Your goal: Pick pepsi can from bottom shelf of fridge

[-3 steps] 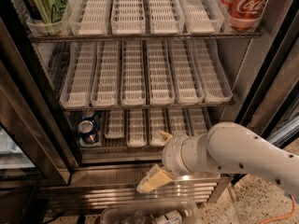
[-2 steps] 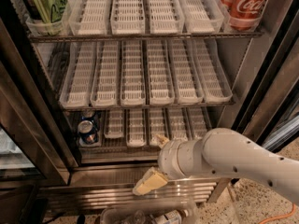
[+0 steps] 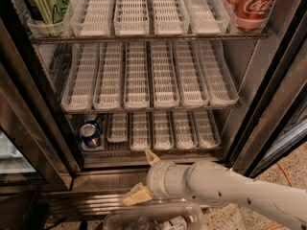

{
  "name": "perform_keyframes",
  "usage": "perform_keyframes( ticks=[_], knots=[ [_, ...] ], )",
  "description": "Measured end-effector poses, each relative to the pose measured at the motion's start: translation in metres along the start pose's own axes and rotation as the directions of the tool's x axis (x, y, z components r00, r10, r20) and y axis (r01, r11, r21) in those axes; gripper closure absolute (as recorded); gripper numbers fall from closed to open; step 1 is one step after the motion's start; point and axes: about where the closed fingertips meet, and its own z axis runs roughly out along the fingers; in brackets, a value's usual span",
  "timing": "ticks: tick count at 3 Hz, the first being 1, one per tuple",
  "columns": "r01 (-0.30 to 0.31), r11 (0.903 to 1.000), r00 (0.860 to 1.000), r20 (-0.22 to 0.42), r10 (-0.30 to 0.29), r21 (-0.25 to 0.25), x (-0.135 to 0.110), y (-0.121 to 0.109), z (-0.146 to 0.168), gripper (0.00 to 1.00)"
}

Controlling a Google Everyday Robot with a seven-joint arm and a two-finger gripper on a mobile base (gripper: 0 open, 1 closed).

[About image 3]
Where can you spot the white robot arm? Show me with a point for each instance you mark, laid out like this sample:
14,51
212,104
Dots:
213,184

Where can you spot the top wire shelf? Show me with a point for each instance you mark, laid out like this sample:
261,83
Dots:
150,37

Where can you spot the middle wire shelf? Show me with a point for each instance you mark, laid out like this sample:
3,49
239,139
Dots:
149,109

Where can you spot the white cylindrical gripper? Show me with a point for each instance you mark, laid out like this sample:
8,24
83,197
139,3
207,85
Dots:
158,179

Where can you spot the wire shelf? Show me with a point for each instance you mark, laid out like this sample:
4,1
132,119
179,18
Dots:
121,151
150,37
149,109

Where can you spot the stainless steel fridge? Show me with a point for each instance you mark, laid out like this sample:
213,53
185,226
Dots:
131,74

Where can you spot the front red coca-cola can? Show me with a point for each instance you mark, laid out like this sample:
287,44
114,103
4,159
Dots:
251,14

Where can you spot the green soda can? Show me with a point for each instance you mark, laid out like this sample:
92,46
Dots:
46,16

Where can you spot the clear plastic bin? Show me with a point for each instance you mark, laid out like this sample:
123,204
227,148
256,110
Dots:
159,211

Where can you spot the neighbouring fridge glass door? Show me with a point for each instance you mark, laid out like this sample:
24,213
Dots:
39,167

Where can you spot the bottom wire shelf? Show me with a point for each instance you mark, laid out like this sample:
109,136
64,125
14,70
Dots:
121,151

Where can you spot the plastic bottle in bin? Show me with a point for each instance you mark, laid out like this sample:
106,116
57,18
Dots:
176,223

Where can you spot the fridge glass door right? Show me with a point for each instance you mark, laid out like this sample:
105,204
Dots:
272,120

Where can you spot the blue pepsi can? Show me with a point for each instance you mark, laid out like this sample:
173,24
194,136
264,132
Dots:
93,119
91,136

